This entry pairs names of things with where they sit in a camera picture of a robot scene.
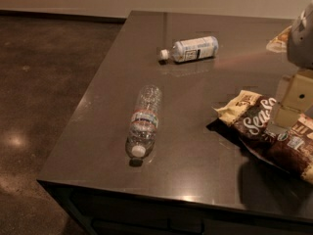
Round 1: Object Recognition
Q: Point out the brown sea salt snack bag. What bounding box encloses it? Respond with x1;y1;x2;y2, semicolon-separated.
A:
216;90;313;183

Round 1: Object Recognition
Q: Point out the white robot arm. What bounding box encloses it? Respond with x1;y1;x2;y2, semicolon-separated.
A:
266;2;313;134

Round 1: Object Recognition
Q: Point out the clear plastic water bottle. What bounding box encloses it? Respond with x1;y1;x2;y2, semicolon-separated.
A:
126;85;162;159

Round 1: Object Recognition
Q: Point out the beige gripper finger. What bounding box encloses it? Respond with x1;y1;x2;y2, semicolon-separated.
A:
267;102;302;134

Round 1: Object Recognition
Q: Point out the orange snack packet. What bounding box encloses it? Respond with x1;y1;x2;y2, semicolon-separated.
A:
266;26;291;53

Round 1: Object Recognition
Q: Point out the dark table base frame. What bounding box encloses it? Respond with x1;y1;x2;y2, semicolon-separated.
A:
39;179;313;235

